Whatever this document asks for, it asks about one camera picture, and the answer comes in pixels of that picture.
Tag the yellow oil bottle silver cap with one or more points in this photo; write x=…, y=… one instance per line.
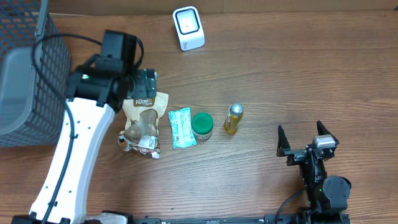
x=234, y=116

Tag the white barcode scanner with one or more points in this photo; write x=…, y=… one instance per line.
x=189, y=29

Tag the beige bread snack bag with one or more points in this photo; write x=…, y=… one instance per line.
x=141, y=132

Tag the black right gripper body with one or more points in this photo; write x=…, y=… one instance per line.
x=296, y=155

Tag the dark grey plastic basket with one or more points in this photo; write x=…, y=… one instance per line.
x=30, y=112

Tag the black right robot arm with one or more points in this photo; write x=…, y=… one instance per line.
x=327, y=194

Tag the green lid jar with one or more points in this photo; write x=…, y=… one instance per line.
x=202, y=126

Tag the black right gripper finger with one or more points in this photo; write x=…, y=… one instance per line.
x=283, y=145
x=322, y=130

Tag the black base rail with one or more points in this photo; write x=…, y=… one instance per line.
x=267, y=219

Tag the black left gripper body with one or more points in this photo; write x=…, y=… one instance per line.
x=144, y=84

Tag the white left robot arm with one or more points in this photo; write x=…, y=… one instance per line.
x=96, y=92

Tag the teal wipes packet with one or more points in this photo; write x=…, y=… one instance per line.
x=182, y=134

